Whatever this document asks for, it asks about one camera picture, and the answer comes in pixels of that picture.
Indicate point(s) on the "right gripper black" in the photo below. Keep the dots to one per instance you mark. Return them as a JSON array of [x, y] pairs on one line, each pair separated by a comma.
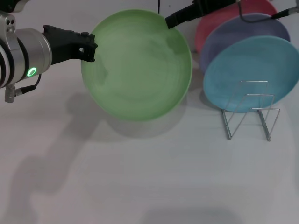
[[210, 5]]

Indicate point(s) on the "left gripper silver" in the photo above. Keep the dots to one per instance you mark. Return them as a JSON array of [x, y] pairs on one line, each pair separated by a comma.
[[32, 51]]

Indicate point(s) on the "green plastic plate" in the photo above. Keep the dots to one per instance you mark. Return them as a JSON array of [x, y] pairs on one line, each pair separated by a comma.
[[137, 67]]

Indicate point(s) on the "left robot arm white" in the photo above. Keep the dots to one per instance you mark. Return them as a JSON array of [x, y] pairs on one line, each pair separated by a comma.
[[3, 70]]

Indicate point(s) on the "pink plastic plate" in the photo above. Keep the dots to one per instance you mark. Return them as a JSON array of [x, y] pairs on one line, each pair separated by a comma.
[[205, 30]]

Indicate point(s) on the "purple plastic plate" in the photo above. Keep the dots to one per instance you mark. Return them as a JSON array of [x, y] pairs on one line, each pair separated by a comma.
[[233, 35]]

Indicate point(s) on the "light blue plastic plate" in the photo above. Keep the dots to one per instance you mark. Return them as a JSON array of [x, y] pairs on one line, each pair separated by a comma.
[[252, 63]]

